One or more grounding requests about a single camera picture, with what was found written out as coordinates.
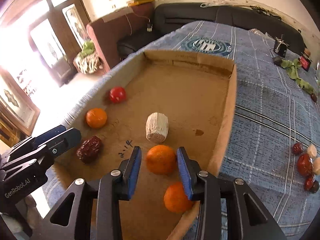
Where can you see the red armchair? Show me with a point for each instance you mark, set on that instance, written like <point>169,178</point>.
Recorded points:
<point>106,31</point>

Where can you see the white yam chunk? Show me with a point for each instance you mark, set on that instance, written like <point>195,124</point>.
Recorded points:
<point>316,166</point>

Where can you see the white round yam piece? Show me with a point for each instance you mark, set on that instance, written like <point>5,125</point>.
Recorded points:
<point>312,151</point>

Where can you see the blue plaid tablecloth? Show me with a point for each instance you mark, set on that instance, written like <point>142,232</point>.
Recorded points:
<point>271,114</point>

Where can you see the red labelled bottle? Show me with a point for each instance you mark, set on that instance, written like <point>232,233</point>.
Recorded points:
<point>305,59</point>

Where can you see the cardboard tray box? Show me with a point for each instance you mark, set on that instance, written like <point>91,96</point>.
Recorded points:
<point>159,100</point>

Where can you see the red cherry tomato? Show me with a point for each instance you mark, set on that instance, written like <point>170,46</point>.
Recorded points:
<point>117,95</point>

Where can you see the green cloth pile stool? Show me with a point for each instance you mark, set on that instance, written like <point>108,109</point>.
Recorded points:
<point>87,60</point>

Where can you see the large red jujube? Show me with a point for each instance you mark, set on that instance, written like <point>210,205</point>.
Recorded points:
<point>89,150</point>

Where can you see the black small device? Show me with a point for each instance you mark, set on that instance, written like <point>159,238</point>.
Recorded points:
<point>280,49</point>

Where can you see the big glossy red jujube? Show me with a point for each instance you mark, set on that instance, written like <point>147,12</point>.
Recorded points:
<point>305,165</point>

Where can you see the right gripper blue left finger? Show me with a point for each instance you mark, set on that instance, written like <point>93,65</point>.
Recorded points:
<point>70,217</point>

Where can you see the small dark red jujube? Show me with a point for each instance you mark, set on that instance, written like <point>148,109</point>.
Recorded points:
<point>309,182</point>

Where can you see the orange tangerine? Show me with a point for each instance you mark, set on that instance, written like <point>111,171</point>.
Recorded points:
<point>161,160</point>
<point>175,199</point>
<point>96,118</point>

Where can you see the green leafy sprig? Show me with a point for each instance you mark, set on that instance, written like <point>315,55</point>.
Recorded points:
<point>291,68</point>

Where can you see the lone red jujube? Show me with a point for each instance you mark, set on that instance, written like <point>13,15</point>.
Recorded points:
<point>313,97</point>

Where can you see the dark purple passion fruit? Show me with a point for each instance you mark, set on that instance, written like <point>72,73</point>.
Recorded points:
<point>315,187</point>

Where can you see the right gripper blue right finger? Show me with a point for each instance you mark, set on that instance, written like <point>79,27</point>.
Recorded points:
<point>247,217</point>

